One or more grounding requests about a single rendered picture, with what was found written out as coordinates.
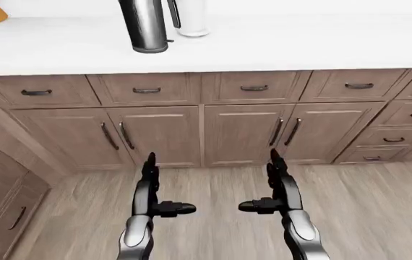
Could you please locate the brown wooden cabinet door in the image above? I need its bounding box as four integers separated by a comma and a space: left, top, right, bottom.
0, 169, 51, 260
203, 103, 297, 168
104, 105, 203, 169
0, 150, 30, 246
9, 107, 135, 171
275, 101, 388, 165

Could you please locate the stainless steel electric kettle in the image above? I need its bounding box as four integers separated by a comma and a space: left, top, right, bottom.
118, 0, 182, 50

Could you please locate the dark metal door handle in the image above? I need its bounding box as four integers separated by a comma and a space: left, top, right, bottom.
118, 121, 135, 150
283, 117, 302, 147
268, 117, 284, 147
100, 121, 120, 151
8, 206, 27, 231

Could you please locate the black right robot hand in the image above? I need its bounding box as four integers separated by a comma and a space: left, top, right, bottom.
238, 147, 304, 217

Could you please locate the black kettle power base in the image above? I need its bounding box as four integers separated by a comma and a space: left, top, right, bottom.
132, 39, 175, 54

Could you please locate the white cylindrical container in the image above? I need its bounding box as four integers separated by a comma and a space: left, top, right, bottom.
175, 0, 211, 38

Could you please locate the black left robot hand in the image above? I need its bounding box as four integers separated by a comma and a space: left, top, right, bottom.
132, 152, 197, 219

